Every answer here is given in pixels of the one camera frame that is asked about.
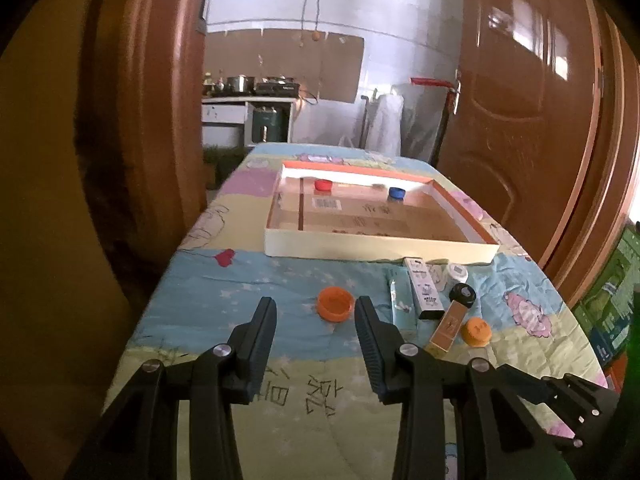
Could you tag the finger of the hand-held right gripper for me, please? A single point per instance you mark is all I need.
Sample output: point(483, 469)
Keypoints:
point(572, 427)
point(575, 395)

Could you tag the dark green air fryer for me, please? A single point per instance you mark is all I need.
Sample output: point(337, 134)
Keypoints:
point(270, 124)

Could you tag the black bottle cap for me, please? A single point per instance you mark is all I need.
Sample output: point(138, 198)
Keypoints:
point(461, 294)

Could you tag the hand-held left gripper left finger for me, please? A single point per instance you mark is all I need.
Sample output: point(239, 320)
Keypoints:
point(261, 340)

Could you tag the brown wooden door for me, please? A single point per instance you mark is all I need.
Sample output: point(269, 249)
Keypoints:
point(520, 110)

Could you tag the shallow cardboard tray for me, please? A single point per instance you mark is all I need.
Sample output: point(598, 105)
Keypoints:
point(375, 220)

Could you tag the cardboard wall sheet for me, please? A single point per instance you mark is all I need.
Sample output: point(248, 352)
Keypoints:
point(280, 62)

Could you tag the crate of green plants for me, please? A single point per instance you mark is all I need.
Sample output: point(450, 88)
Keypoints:
point(222, 162)

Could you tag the black walking cane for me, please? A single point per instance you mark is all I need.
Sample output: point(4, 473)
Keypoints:
point(365, 120)

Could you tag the rolled clear plastic sheet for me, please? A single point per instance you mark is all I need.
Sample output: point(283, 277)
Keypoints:
point(385, 125)

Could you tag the white kitchen counter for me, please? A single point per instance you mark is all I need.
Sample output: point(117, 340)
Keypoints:
point(225, 110)

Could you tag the large orange bottle cap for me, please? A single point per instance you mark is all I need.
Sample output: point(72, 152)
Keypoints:
point(334, 304)

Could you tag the metal strike plate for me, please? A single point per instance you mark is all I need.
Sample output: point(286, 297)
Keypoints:
point(201, 25)

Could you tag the small orange bottle cap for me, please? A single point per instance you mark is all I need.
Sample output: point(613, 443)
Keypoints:
point(475, 332)

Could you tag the green cardboard box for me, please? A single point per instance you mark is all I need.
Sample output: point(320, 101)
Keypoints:
point(612, 300)

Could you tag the teal patterned lighter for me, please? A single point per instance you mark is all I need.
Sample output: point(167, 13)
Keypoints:
point(401, 300)

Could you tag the brown door frame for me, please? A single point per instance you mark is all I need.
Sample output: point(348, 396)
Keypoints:
point(145, 110)

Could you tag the steel cooking pot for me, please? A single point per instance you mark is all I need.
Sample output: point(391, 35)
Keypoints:
point(239, 83)

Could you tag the red paper strip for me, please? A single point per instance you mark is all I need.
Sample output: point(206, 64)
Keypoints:
point(429, 81)

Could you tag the blue bottle cap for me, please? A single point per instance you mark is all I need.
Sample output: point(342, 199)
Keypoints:
point(396, 193)

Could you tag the red bottle cap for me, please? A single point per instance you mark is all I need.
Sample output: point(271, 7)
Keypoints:
point(323, 186)

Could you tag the black gas stove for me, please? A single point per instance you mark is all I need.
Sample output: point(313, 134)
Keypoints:
point(277, 87)

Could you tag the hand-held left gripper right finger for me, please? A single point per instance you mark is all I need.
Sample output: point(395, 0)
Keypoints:
point(369, 345)

